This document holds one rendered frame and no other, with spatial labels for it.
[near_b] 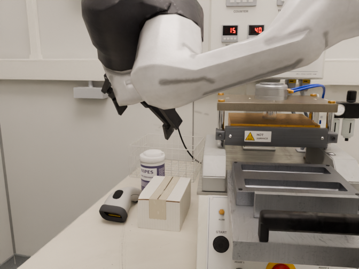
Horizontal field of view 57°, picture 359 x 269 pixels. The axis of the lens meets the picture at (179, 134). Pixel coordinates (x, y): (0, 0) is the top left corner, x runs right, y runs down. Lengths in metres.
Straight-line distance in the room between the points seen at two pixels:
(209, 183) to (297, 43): 0.38
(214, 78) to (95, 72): 1.18
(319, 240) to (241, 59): 0.26
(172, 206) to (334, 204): 0.47
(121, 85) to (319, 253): 0.39
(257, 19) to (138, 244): 0.69
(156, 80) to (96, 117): 1.24
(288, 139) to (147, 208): 0.41
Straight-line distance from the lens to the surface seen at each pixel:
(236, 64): 0.43
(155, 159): 1.10
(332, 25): 0.45
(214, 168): 0.72
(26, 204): 2.06
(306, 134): 0.80
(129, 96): 0.56
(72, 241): 0.94
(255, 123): 0.81
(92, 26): 0.51
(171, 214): 0.91
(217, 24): 0.99
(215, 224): 0.72
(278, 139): 0.79
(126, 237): 0.92
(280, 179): 0.63
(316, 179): 0.65
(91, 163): 1.74
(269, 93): 0.84
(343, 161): 0.78
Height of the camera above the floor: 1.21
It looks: 13 degrees down
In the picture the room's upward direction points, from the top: straight up
